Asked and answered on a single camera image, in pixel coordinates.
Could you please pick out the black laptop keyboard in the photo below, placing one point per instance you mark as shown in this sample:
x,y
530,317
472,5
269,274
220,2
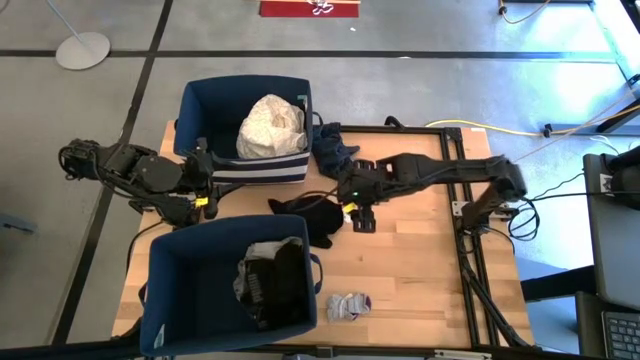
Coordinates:
x,y
622,335

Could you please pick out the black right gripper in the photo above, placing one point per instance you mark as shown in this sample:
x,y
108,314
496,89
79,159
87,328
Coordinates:
x,y
365,187

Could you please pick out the navy white striped fabric bin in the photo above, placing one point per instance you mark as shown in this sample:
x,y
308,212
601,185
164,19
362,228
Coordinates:
x,y
200,290
215,115

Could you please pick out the white round floor stand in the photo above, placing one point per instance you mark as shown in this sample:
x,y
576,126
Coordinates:
x,y
82,50

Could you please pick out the grey purple sock pair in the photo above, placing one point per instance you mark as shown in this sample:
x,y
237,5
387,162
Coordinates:
x,y
345,306

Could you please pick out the navy blue garment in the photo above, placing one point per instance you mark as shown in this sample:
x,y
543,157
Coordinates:
x,y
330,150

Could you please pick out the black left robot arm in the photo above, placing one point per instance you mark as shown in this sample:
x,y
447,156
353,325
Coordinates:
x,y
135,172

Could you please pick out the black aluminium table frame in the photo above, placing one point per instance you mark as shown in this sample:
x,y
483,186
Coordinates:
x,y
400,129

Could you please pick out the large white lace garment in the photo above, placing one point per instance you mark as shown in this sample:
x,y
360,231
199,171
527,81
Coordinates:
x,y
270,130

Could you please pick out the black device on desk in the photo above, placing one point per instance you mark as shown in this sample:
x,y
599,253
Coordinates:
x,y
625,180

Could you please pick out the black side desk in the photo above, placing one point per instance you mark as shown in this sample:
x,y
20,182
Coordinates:
x,y
612,250

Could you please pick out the black garment with white label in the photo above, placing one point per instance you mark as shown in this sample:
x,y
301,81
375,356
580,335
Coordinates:
x,y
315,220

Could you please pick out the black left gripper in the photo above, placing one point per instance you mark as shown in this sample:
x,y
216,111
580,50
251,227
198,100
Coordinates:
x,y
202,180

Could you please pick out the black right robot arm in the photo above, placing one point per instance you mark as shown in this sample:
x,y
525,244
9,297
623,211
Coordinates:
x,y
450,172

